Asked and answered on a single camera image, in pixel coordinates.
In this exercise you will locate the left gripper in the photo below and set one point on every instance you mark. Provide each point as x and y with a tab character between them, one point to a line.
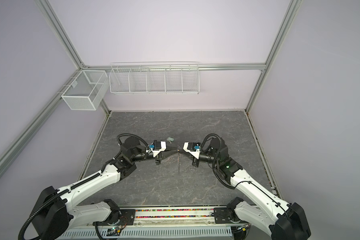
166	154

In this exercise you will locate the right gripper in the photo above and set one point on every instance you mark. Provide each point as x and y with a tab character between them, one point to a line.
194	162

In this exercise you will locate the grey perforated ring disc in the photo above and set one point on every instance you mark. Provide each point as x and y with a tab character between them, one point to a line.
178	161

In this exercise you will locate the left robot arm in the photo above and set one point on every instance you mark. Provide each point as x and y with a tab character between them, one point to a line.
57	210

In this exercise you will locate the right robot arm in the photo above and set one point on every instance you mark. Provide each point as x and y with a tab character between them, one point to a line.
274	216

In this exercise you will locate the white mesh box basket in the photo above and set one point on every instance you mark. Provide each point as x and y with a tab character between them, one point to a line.
87	90

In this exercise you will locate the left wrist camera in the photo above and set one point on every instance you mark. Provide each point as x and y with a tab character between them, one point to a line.
157	145

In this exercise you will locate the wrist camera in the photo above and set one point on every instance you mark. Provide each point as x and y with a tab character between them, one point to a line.
157	145
192	146

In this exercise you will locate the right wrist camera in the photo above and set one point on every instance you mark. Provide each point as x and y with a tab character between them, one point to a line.
192	146

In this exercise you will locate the aluminium mounting rail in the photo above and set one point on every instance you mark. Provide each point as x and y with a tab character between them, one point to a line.
175	215

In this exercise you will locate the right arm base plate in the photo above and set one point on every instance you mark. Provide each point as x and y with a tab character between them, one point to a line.
224	215

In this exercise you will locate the white wire shelf basket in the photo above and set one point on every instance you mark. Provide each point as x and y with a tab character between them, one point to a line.
155	78

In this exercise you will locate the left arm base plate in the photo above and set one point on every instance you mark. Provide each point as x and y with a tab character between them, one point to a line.
123	217

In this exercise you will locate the white vented cable duct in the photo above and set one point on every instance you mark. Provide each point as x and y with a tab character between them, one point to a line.
147	233

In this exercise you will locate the aluminium frame profile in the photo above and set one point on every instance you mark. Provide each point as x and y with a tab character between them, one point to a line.
22	140

